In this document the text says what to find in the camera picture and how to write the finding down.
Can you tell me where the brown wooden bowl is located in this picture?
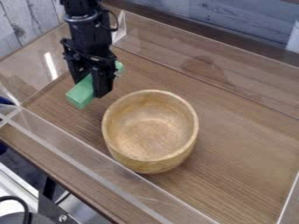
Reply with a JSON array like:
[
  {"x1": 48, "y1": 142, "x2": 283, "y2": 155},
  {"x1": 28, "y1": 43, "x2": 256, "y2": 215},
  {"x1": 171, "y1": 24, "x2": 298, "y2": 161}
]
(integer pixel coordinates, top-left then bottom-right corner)
[{"x1": 102, "y1": 89, "x2": 200, "y2": 174}]

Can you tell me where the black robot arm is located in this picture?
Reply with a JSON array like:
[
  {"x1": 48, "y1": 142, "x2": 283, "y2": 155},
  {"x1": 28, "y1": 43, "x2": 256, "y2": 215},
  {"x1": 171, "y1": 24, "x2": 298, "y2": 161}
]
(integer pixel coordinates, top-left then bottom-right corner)
[{"x1": 60, "y1": 0, "x2": 118, "y2": 98}]

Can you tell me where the black cable bottom left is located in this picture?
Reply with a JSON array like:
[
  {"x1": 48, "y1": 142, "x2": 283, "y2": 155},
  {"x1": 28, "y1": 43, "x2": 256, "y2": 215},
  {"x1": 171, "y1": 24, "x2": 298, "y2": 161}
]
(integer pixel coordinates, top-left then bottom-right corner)
[{"x1": 0, "y1": 195, "x2": 34, "y2": 224}]

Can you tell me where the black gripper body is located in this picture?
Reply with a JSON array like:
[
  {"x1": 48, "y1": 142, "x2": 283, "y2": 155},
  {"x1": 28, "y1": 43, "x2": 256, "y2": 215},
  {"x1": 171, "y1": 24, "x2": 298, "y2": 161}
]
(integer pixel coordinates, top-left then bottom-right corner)
[{"x1": 60, "y1": 14, "x2": 118, "y2": 63}]

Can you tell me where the clear acrylic tray wall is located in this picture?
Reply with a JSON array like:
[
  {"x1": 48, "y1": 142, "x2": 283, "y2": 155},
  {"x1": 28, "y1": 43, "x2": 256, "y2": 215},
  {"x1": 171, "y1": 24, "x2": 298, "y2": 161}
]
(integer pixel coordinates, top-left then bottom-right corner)
[{"x1": 0, "y1": 13, "x2": 299, "y2": 224}]

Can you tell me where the green rectangular block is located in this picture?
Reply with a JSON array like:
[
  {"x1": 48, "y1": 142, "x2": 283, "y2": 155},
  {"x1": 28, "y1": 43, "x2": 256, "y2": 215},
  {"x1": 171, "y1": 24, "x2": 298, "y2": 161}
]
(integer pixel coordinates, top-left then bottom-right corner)
[{"x1": 66, "y1": 60, "x2": 124, "y2": 109}]

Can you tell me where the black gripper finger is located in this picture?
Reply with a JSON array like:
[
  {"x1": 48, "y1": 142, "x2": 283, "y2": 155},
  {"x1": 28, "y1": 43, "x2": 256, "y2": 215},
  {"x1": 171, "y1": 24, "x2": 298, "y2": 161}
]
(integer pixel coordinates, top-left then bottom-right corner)
[
  {"x1": 63, "y1": 52, "x2": 90, "y2": 83},
  {"x1": 91, "y1": 61, "x2": 118, "y2": 98}
]

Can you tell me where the black metal bracket with screw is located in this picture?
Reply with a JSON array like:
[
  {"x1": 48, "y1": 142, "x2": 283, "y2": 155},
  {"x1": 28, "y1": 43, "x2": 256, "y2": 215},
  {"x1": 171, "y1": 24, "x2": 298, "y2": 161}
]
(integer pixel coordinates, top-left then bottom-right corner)
[{"x1": 38, "y1": 193, "x2": 79, "y2": 224}]

